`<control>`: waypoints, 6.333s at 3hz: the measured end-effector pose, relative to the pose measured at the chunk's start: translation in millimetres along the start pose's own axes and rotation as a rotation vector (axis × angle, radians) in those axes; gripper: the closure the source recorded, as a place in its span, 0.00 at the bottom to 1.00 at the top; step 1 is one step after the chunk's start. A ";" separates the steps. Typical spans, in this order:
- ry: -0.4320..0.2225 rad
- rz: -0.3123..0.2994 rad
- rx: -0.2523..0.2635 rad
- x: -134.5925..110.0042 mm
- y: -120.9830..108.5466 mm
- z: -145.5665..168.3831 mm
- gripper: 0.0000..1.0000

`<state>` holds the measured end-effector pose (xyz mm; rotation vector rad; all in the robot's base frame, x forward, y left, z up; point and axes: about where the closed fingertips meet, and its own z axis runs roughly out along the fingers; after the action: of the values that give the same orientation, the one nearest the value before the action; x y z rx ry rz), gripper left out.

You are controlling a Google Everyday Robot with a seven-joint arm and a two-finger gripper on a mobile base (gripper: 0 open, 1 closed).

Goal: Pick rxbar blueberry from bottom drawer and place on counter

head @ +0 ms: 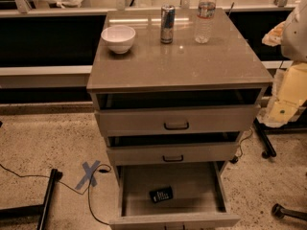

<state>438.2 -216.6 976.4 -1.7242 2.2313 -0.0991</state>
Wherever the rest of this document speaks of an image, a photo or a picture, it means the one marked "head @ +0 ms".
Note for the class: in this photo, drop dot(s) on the dark rxbar blueberry wrapper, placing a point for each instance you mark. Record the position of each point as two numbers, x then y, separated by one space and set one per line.
162 194

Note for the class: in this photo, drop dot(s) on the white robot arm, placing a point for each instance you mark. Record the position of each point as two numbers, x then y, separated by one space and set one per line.
289 88

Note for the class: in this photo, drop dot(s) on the grey three-drawer cabinet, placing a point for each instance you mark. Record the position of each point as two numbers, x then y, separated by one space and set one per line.
184 73

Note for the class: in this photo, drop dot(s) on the top grey drawer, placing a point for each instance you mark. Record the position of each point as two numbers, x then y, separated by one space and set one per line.
174 120

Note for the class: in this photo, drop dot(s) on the middle grey drawer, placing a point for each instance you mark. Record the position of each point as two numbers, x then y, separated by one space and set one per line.
143 155

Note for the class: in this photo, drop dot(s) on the bottom grey open drawer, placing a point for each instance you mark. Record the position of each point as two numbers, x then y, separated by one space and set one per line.
198 201

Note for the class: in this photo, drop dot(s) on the white ceramic bowl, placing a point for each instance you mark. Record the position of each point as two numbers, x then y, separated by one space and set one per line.
119 38

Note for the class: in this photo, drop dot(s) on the blue tape cross mark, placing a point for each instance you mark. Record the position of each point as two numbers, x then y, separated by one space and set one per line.
88 174

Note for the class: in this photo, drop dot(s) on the silver blue energy drink can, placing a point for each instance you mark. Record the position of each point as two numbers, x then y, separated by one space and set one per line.
167 23

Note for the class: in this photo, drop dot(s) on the clear plastic water bottle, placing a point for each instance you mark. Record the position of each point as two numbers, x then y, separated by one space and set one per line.
204 20

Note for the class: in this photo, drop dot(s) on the black table leg with caster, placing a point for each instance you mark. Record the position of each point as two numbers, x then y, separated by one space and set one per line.
261 131

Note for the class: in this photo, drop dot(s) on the black metal stand leg left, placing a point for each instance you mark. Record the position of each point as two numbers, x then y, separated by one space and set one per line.
41 210

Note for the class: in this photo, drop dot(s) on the black caster leg bottom right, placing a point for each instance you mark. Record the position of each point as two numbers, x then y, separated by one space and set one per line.
280 212

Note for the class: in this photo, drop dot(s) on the metal railing frame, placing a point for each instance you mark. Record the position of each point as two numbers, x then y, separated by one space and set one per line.
153 4

